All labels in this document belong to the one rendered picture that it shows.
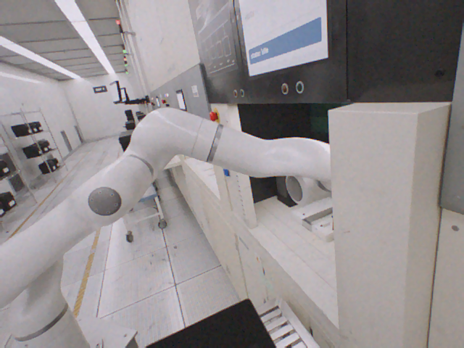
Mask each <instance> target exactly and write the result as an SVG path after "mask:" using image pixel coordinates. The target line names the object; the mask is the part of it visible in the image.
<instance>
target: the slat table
mask: <svg viewBox="0 0 464 348"><path fill-rule="evenodd" d="M255 309H256V311H257V312H258V313H259V315H260V317H261V319H262V321H263V323H266V322H268V321H269V320H271V319H273V318H274V317H276V320H274V321H272V322H271V323H269V324H267V325H266V328H267V330H268V331H269V332H270V331H271V330H273V329H274V328H277V327H278V330H277V331H275V332H273V333H272V334H271V337H272V338H273V341H275V340H276V339H278V338H280V341H279V342H277V343H275V345H276V347H277V348H320V346H319V345H318V343H317V342H316V341H315V340H314V338H313V337H312V336H311V335H310V333H309V332H308V330H307V329H306V328H305V327H304V326H303V324H302V323H301V322H300V320H299V319H298V317H297V316H296V315H295V314H294V313H293V311H292V310H291V309H290V306H289V305H288V304H287V303H286V301H285V300H284V299H283V297H282V296H281V295H280V296H278V297H276V298H274V299H272V300H270V301H268V302H267V303H265V304H263V305H261V306H259V307H257V308H255ZM290 331H293V332H294V333H293V334H291V335H290ZM297 340H299V342H300V343H298V344H297V345H295V346H293V347H292V345H291V344H292V343H294V342H295V341H297Z"/></svg>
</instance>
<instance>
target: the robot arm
mask: <svg viewBox="0 0 464 348"><path fill-rule="evenodd" d="M177 154H183V155H186V156H188V157H192V158H194V159H197V160H200V161H203V162H206V163H209V164H212V165H215V166H218V167H224V168H226V169H229V170H232V171H235V172H237V173H242V174H244V175H248V176H251V177H255V178H267V177H273V176H286V187H287V189H288V192H289V194H290V196H291V198H292V199H293V200H294V201H295V202H296V203H297V204H300V205H305V204H308V203H310V202H315V201H317V200H319V199H322V198H325V197H327V196H330V195H332V187H331V157H330V145H329V144H325V143H323V142H320V141H316V140H312V139H308V138H280V139H276V140H264V139H261V138H258V137H255V136H252V135H247V134H245V133H242V132H241V131H238V130H234V129H232V128H229V127H228V126H225V125H221V124H219V123H216V122H213V121H211V120H208V119H206V118H203V117H200V116H197V115H193V114H190V113H187V112H184V111H181V110H179V109H173V108H161V109H157V110H155V111H152V112H150V113H149V114H148V115H147V116H146V117H145V118H144V119H142V121H141V122H140V123H139V124H138V125H137V127H136V128H135V130H134V132H133V134H132V136H131V141H130V145H129V146H128V148H127V149H126V150H125V152H124V153H123V155H122V156H121V157H120V158H118V159H116V161H114V162H113V163H112V164H111V165H108V166H106V167H105V168H103V169H102V170H100V171H99V172H98V173H97V174H95V175H93V176H92V177H91V178H89V179H88V180H87V181H86V182H85V183H84V184H83V185H82V186H79V187H78V188H77V189H76V190H74V192H72V193H71V195H69V196H68V198H66V199H65V200H64V201H63V202H61V203H60V204H59V205H57V206H56V207H55V208H54V209H53V210H52V211H50V212H49V213H48V214H46V215H45V216H43V217H42V218H41V219H39V220H38V221H36V222H35V223H34V224H32V226H30V227H29V228H26V229H25V230H24V231H21V232H19V233H17V234H15V235H14V236H13V237H11V238H10V239H8V240H6V241H5V242H3V244H1V245H0V309H1V308H3V307H6V306H7V305H8V304H10V303H11V306H10V308H9V312H8V313H7V319H6V321H7V327H8V329H9V331H10V332H11V334H12V335H13V337H14V338H15V340H16V342H17V343H18V344H19V346H20V348H103V347H104V342H103V339H102V337H101V335H100V334H99V333H98V332H96V331H82V330H81V328H80V326H79V325H78V322H77V319H76V317H75V316H74V315H73V312H72V310H71V309H70V307H69V305H68V303H67V301H66V299H65V298H64V296H63V294H62V292H61V282H62V270H63V255H64V254H65V253H66V252H68V251H69V250H70V249H72V248H73V247H74V246H75V245H76V244H78V243H79V242H80V241H82V240H83V239H84V238H86V237H87V236H89V235H90V234H91V233H93V232H94V231H96V230H97V229H99V228H101V227H103V226H108V225H111V224H113V223H115V222H117V221H118V220H119V219H120V218H122V217H123V216H124V215H126V214H127V213H128V212H129V211H130V210H131V209H132V208H133V207H134V206H135V205H136V204H137V203H138V201H139V200H140V198H141V197H142V196H143V195H144V193H145V192H146V190H147V189H148V188H149V187H150V186H151V184H152V183H153V182H154V181H155V180H156V178H157V177H158V176H159V174H160V173H161V171H162V170H163V168H164V167H165V166H166V165H167V164H168V163H169V162H170V161H171V159H172V158H174V156H176V155H177Z"/></svg>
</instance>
